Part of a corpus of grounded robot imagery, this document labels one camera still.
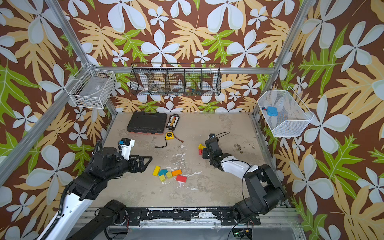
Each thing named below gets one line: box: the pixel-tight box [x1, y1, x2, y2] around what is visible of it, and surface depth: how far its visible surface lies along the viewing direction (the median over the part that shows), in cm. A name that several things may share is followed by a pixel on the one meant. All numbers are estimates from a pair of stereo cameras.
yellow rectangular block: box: [152, 166, 161, 177], surface depth 90 cm
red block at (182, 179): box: [176, 175, 188, 183], surface depth 88 cm
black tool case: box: [126, 111, 168, 135], surface depth 110 cm
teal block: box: [158, 169, 169, 177], surface depth 90 cm
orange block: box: [171, 169, 182, 177], surface depth 90 cm
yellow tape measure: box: [154, 131, 175, 148], surface depth 106 cm
